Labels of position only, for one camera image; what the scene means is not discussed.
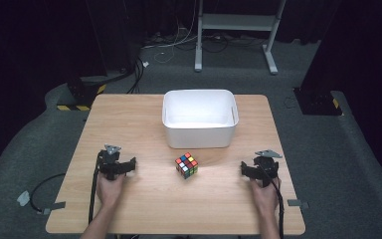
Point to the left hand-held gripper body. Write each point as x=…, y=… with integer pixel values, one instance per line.
x=107, y=164

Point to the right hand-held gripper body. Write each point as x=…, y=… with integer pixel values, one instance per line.
x=266, y=167

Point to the multicoloured puzzle cube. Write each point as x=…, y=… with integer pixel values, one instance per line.
x=186, y=165

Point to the white plastic bin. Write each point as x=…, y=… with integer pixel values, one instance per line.
x=199, y=122

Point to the person's left hand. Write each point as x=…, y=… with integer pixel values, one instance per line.
x=110, y=191

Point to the person's right hand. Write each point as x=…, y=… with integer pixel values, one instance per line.
x=264, y=197

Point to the short grey tape strip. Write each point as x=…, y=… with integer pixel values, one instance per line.
x=297, y=203

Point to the long grey tape strip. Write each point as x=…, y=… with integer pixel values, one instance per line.
x=54, y=207

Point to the black base with yellow stripes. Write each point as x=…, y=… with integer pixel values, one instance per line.
x=81, y=91

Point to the black base with yellow edge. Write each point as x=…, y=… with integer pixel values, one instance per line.
x=316, y=101

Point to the white metal stand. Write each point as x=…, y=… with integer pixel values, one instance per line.
x=235, y=22

